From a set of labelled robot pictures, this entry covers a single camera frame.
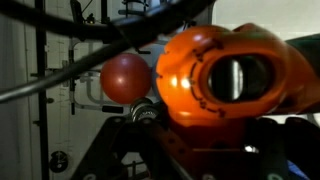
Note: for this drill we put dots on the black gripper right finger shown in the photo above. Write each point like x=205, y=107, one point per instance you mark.
x=270, y=146

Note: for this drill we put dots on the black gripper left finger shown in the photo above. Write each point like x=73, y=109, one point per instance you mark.
x=133, y=143

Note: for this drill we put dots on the small round metal weight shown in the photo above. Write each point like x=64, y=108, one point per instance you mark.
x=143, y=110

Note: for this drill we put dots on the red exercise ball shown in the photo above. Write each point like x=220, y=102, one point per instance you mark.
x=123, y=78

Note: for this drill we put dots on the black weight plate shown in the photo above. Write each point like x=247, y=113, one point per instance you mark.
x=59, y=161

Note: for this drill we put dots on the black vertical pole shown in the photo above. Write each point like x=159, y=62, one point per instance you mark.
x=42, y=133

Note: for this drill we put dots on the white exercise machine frame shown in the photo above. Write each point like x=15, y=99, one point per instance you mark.
x=88, y=86

